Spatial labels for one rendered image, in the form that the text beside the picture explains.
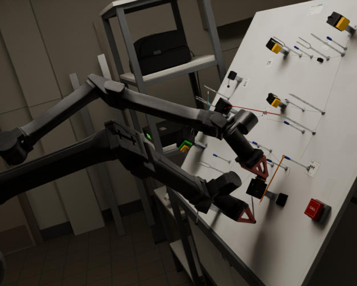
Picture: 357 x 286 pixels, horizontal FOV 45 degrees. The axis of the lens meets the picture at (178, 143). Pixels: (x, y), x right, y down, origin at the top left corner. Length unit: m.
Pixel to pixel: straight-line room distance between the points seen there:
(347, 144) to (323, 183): 0.13
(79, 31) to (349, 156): 3.11
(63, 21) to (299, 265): 3.22
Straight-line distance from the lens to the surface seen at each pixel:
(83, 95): 1.52
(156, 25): 4.06
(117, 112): 3.81
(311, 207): 1.28
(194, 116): 1.41
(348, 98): 1.42
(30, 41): 3.96
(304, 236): 1.32
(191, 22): 4.12
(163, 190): 2.85
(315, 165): 1.39
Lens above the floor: 1.69
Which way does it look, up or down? 16 degrees down
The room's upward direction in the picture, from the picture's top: 15 degrees counter-clockwise
